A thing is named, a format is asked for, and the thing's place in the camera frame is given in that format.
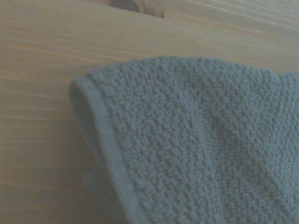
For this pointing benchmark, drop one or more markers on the grey terry towel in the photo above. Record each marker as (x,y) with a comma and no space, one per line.
(198,144)

